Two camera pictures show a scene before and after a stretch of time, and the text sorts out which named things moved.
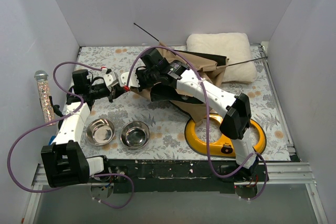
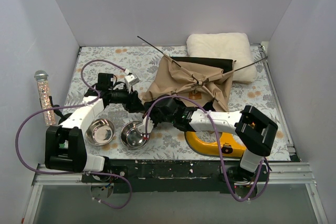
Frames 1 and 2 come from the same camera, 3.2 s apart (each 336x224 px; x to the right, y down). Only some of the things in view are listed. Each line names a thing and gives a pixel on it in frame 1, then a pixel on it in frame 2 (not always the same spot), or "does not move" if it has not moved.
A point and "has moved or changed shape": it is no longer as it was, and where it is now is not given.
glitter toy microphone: (42, 77) does not move
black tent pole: (249, 61) -> (235, 70)
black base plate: (181, 176) does not move
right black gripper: (140, 77) -> (155, 112)
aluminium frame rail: (280, 174) does not move
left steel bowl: (100, 131) does not move
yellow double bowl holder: (224, 148) does not move
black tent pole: (157, 40) -> (172, 61)
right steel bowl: (135, 134) does not move
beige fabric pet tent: (211, 67) has moved or changed shape
